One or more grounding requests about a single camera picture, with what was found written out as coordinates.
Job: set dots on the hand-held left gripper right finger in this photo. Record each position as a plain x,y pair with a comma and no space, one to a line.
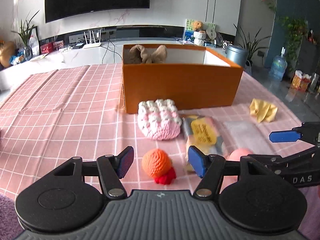
197,162

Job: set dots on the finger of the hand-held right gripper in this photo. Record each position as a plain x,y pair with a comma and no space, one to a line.
283,136
295,158

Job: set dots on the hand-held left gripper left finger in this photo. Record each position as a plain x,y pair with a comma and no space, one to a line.
125,162

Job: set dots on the clear packet with yellow label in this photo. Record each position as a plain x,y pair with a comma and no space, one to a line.
203,132

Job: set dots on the orange crochet toy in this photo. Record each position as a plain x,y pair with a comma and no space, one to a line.
156,163

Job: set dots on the yellow cloth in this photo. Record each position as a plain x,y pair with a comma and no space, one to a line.
262,110

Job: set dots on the pink ball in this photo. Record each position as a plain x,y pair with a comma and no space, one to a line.
238,153

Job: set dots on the pink and white crochet pouch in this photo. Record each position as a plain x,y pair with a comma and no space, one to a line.
160,122

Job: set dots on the orange cardboard box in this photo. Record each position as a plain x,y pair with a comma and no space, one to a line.
180,85

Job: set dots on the brown plush toy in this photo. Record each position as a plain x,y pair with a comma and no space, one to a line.
152,53

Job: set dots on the clear plastic bag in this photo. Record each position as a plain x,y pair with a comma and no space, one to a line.
242,132

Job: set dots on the red gift box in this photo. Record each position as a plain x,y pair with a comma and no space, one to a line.
300,81

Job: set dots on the blue water bottle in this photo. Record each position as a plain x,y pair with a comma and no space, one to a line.
277,67

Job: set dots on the pink checkered tablecloth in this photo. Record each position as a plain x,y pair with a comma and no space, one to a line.
62,117

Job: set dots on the silver trash can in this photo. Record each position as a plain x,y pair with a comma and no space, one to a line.
236,55

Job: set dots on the long-leaf potted plant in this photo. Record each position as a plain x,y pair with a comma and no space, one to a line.
250,47

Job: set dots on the green trailing vine plant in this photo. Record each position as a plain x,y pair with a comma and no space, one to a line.
293,35

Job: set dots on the decorative plate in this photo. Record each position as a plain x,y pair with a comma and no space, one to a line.
219,39

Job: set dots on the white tv cabinet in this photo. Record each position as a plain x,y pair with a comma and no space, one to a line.
75,57

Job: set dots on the white router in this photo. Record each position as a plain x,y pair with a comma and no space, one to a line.
91,45

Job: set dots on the white ribbed pot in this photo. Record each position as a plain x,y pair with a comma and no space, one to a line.
199,38

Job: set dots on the painted picture board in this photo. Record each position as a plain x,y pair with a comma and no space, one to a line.
188,33

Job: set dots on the purple fluffy cloth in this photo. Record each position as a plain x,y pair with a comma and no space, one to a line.
7,217

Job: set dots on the brown teddy bear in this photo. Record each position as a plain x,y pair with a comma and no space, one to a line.
197,25

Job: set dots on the red boxes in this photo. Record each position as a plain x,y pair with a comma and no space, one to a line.
51,47

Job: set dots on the green plant in glass vase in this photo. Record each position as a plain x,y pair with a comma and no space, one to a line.
26,40

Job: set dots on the brown gourd vase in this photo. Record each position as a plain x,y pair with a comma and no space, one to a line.
6,55

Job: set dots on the black picture frame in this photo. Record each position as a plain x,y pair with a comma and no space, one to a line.
36,42

